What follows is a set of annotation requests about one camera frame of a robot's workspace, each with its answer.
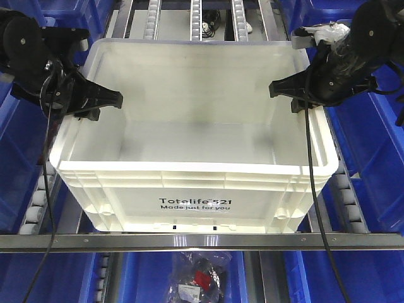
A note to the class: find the blue bin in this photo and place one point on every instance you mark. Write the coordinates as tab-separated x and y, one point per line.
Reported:
23	126
372	147

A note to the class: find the white roller track left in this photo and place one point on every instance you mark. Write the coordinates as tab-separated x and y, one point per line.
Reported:
37	206

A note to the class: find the blue bin lower shelf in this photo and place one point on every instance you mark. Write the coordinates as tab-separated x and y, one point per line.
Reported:
145	277

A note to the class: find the blue bin right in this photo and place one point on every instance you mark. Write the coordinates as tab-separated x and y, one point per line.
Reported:
372	147

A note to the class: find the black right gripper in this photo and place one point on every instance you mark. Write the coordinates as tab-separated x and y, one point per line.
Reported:
375	39

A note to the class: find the white plastic tote bin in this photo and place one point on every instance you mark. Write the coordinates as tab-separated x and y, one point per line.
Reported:
198	146

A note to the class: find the steel shelf front rail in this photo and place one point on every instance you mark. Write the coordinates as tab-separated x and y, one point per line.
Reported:
119	243

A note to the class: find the blue bin left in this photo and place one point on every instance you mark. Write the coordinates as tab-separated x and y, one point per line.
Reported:
23	126

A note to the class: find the bagged black parts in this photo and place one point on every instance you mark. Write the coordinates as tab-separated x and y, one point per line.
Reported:
198	276

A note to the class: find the right roller track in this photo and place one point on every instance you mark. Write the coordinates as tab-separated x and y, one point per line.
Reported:
347	201

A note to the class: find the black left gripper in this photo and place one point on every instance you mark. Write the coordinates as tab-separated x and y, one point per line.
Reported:
40	64

